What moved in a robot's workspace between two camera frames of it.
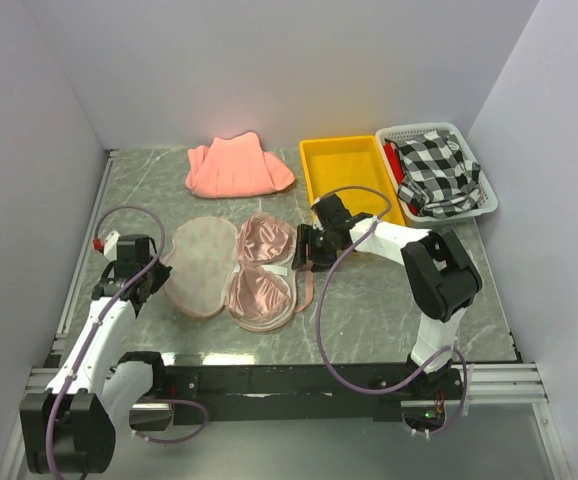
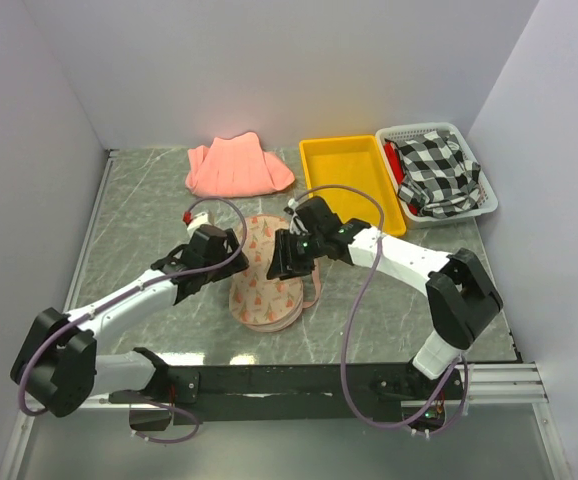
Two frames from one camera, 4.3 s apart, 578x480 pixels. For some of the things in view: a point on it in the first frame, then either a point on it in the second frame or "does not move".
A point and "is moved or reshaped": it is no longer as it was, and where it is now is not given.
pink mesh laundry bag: (200, 260) is moved or reshaped
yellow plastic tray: (355, 169) does not move
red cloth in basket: (395, 162) does not move
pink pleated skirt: (236, 167) does not move
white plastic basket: (488, 198) does not move
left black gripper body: (159, 278) → (226, 264)
